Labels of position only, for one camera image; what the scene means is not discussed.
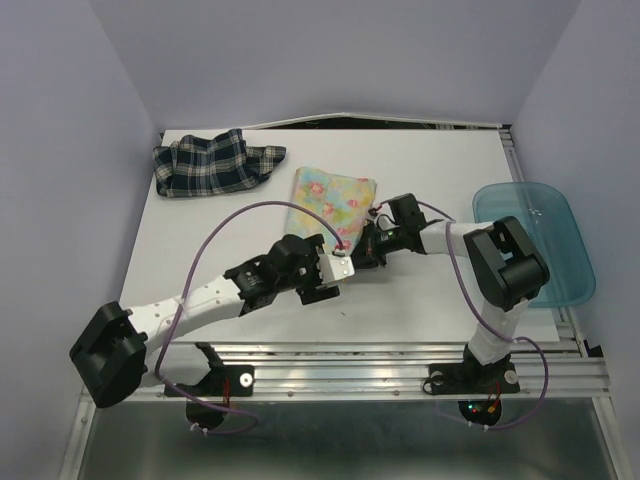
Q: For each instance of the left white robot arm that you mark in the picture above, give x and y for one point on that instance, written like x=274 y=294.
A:
x=122 y=349

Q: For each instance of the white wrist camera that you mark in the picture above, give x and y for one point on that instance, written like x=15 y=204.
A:
x=384 y=222
x=335 y=268

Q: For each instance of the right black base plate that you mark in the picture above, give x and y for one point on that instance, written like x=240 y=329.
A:
x=468 y=379

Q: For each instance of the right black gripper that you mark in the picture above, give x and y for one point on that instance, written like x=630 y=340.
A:
x=366 y=253

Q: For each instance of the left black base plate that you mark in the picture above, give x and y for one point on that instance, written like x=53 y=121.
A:
x=234 y=380

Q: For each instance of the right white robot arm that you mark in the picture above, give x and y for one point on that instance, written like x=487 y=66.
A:
x=509 y=272

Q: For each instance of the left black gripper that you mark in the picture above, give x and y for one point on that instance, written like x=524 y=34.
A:
x=309 y=293

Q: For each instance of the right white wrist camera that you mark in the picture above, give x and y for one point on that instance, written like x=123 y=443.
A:
x=384 y=222

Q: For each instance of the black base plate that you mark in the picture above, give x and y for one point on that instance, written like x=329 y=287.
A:
x=234 y=380
x=468 y=379

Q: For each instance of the aluminium frame rails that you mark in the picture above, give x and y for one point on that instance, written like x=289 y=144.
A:
x=375 y=341

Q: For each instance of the pastel tie-dye skirt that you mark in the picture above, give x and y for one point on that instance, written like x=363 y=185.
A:
x=342 y=201

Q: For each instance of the teal plastic bin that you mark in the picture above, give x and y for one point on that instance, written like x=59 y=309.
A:
x=546 y=216

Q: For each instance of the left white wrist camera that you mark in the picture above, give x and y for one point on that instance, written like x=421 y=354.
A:
x=335 y=268

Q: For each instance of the navy plaid skirt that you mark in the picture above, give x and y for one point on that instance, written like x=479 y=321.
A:
x=194 y=167

